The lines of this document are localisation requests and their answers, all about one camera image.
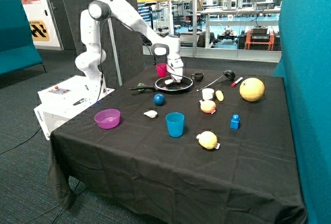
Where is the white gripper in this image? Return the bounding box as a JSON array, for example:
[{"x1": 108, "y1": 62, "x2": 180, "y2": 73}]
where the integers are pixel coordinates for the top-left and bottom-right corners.
[{"x1": 167, "y1": 57, "x2": 184, "y2": 83}]

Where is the white cleaning sponge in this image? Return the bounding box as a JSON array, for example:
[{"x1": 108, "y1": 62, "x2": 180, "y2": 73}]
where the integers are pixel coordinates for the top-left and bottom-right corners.
[{"x1": 164, "y1": 79, "x2": 176, "y2": 85}]

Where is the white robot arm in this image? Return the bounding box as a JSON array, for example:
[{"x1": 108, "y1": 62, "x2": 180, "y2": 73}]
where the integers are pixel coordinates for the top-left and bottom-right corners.
[{"x1": 75, "y1": 0, "x2": 185, "y2": 94}]

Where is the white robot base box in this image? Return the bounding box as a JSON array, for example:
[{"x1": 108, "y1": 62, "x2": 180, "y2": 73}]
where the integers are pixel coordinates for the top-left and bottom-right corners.
[{"x1": 34, "y1": 76, "x2": 114, "y2": 140}]

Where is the black frying pan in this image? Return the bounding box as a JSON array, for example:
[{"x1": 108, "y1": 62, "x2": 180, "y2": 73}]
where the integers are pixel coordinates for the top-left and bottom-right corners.
[{"x1": 129, "y1": 76, "x2": 193, "y2": 93}]

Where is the small dark brown cup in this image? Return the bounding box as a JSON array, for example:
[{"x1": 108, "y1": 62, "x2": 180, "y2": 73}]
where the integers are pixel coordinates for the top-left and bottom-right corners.
[{"x1": 191, "y1": 72, "x2": 204, "y2": 82}]

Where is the pink plastic cup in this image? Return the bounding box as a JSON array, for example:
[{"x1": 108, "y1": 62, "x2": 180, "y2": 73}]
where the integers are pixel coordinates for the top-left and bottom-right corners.
[{"x1": 156, "y1": 63, "x2": 167, "y2": 78}]

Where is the blue ball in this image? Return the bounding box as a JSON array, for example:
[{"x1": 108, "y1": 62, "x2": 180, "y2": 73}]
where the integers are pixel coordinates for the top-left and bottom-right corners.
[{"x1": 153, "y1": 94, "x2": 165, "y2": 106}]

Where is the small white cup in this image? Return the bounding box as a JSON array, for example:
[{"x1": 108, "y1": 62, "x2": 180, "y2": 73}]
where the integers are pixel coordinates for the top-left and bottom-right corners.
[{"x1": 202, "y1": 88, "x2": 215, "y2": 100}]

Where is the orange toy onion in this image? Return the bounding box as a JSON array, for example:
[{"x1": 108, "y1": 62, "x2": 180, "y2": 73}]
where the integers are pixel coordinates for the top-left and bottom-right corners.
[{"x1": 199, "y1": 100, "x2": 216, "y2": 114}]

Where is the blue plastic cup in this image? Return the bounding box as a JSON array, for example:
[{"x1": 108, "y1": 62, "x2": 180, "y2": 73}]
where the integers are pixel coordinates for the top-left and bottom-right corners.
[{"x1": 165, "y1": 112, "x2": 185, "y2": 138}]

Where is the green toy vegetable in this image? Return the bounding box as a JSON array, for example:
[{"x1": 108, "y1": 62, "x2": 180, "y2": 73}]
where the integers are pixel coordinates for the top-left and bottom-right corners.
[{"x1": 137, "y1": 83, "x2": 145, "y2": 92}]

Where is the small yellow toy food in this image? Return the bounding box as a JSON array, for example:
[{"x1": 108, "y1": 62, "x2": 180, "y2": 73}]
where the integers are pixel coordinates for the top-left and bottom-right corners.
[{"x1": 215, "y1": 90, "x2": 224, "y2": 102}]

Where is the white toy garlic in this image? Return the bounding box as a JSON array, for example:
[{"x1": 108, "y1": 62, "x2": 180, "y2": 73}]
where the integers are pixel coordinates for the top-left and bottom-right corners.
[{"x1": 144, "y1": 110, "x2": 158, "y2": 118}]

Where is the black ladle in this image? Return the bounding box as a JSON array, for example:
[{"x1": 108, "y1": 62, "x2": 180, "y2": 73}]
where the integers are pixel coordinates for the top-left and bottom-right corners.
[{"x1": 197, "y1": 70, "x2": 236, "y2": 92}]

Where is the red white marker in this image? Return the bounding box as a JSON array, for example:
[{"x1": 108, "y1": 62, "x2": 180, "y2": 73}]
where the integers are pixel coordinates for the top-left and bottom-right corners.
[{"x1": 231, "y1": 77, "x2": 243, "y2": 87}]

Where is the yellow toy onion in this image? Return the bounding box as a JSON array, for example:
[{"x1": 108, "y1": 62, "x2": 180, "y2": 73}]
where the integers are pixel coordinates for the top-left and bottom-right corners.
[{"x1": 196, "y1": 131, "x2": 220, "y2": 150}]

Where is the black tablecloth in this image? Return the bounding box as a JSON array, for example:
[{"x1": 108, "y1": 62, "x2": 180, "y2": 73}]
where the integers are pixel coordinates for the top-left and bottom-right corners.
[{"x1": 47, "y1": 68, "x2": 307, "y2": 223}]

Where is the blue toy brick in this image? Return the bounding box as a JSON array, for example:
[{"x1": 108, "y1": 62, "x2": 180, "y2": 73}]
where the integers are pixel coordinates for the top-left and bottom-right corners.
[{"x1": 230, "y1": 114, "x2": 240, "y2": 130}]

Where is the large yellow ball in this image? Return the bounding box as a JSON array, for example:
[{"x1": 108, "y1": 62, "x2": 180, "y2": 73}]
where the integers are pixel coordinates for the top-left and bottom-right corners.
[{"x1": 239, "y1": 78, "x2": 265, "y2": 102}]

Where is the black tripod stand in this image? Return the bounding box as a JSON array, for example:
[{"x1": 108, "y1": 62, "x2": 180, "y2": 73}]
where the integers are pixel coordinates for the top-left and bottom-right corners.
[{"x1": 144, "y1": 1, "x2": 157, "y2": 29}]

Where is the purple plastic bowl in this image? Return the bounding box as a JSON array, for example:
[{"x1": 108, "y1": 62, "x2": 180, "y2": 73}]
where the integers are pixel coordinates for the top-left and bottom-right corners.
[{"x1": 94, "y1": 109, "x2": 121, "y2": 129}]

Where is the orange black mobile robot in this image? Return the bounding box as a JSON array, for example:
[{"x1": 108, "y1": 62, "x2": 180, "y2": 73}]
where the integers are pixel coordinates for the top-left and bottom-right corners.
[{"x1": 237, "y1": 26, "x2": 281, "y2": 51}]

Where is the white lab workbench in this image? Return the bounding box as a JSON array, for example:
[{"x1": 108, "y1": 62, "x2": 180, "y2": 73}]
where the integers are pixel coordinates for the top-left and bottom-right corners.
[{"x1": 201, "y1": 7, "x2": 280, "y2": 44}]

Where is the teal partition panel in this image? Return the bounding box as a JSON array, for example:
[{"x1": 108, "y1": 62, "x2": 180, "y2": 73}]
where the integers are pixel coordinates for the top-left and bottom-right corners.
[{"x1": 274, "y1": 0, "x2": 330, "y2": 223}]

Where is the dark grey acoustic panel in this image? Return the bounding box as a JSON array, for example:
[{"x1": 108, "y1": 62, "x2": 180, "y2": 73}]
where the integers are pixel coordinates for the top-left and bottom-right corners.
[{"x1": 64, "y1": 0, "x2": 145, "y2": 88}]

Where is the yellow black sign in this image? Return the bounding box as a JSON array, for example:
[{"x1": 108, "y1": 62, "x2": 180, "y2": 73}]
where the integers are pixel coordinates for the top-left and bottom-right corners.
[{"x1": 29, "y1": 20, "x2": 50, "y2": 42}]

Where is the teal bench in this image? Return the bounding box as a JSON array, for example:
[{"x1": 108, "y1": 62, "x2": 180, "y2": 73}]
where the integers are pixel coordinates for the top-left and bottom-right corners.
[{"x1": 1, "y1": 0, "x2": 43, "y2": 75}]

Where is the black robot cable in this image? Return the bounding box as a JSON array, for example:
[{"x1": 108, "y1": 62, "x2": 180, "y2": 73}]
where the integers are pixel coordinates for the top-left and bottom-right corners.
[{"x1": 73, "y1": 17, "x2": 184, "y2": 106}]

